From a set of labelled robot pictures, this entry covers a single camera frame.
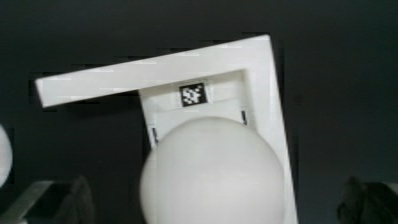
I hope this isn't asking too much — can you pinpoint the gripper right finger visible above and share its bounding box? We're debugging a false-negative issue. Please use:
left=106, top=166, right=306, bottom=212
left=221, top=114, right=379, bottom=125
left=338, top=177, right=398, bottom=224

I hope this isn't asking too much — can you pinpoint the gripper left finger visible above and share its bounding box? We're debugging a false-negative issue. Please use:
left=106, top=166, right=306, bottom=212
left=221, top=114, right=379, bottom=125
left=0, top=177, right=97, bottom=224

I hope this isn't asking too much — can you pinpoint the white lamp shade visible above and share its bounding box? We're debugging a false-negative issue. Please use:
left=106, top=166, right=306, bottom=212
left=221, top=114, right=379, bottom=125
left=0, top=124, right=13, bottom=188

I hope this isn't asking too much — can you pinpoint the white lamp bulb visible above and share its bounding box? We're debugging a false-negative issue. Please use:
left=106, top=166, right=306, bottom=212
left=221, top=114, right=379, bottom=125
left=141, top=117, right=285, bottom=224

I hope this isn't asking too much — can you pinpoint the white lamp base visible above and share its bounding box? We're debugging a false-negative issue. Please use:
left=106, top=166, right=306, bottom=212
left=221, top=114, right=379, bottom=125
left=139, top=71, right=251, bottom=147

